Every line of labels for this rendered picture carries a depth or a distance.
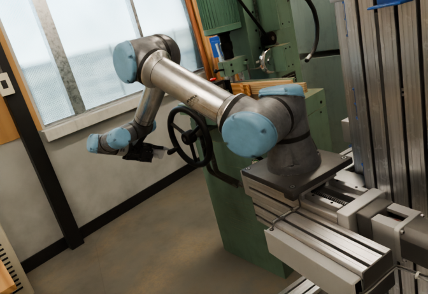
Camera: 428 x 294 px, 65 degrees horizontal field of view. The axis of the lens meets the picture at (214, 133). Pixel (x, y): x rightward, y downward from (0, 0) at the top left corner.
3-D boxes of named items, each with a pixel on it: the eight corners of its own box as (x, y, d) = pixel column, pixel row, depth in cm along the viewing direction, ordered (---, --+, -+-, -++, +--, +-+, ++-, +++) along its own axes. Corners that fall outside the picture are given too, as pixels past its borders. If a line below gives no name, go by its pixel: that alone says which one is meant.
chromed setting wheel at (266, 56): (260, 77, 159) (255, 51, 156) (276, 70, 167) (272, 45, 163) (265, 77, 157) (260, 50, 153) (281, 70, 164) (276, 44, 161)
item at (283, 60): (271, 72, 164) (266, 48, 160) (279, 69, 168) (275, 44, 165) (287, 70, 157) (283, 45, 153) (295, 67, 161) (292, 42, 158)
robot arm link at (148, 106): (176, 21, 110) (139, 119, 143) (150, 26, 102) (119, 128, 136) (200, 43, 107) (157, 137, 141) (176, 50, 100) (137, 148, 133)
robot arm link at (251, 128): (301, 108, 81) (146, 27, 104) (270, 132, 71) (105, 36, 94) (286, 146, 88) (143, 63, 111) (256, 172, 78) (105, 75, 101)
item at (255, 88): (208, 95, 180) (206, 88, 179) (211, 93, 181) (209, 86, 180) (304, 93, 135) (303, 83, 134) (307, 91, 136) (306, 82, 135)
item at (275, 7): (266, 32, 160) (260, -1, 155) (278, 28, 165) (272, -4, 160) (281, 28, 153) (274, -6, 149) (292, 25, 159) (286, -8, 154)
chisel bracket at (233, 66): (221, 80, 162) (216, 62, 160) (240, 72, 171) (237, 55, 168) (231, 79, 157) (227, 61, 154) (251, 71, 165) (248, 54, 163)
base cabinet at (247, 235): (223, 250, 199) (192, 139, 178) (281, 202, 233) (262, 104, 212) (285, 280, 165) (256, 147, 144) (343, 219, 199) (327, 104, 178)
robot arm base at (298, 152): (333, 158, 93) (328, 125, 90) (292, 181, 87) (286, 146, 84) (294, 148, 106) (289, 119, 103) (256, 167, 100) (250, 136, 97)
